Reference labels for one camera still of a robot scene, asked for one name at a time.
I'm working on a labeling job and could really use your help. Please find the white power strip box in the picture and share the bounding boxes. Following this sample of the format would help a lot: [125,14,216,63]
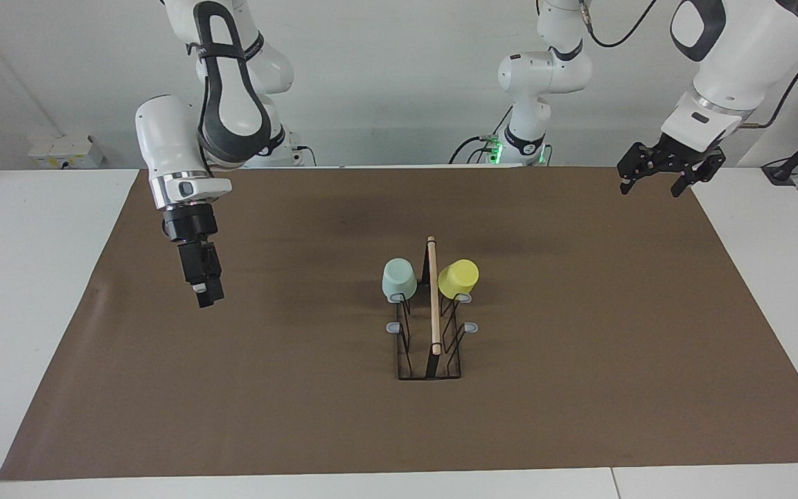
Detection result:
[28,134,105,169]

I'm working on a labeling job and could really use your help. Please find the black wire cup rack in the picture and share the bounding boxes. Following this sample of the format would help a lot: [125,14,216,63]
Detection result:
[387,236,479,380]

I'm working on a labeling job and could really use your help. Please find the pale green plastic cup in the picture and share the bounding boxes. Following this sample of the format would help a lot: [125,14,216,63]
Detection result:
[381,258,418,301]

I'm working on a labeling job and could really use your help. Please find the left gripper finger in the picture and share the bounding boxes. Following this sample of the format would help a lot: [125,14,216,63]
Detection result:
[671,154,727,198]
[617,142,657,196]

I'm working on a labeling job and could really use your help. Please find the brown table mat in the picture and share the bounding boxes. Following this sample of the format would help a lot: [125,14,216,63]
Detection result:
[0,166,798,481]

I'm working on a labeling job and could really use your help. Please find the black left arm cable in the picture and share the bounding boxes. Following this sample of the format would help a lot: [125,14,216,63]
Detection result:
[579,0,798,130]

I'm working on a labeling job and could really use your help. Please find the yellow plastic cup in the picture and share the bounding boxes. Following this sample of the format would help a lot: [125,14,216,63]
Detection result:
[438,259,480,300]

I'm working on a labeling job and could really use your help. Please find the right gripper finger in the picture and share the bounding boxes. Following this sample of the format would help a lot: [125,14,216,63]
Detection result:
[195,276,225,308]
[181,253,222,281]

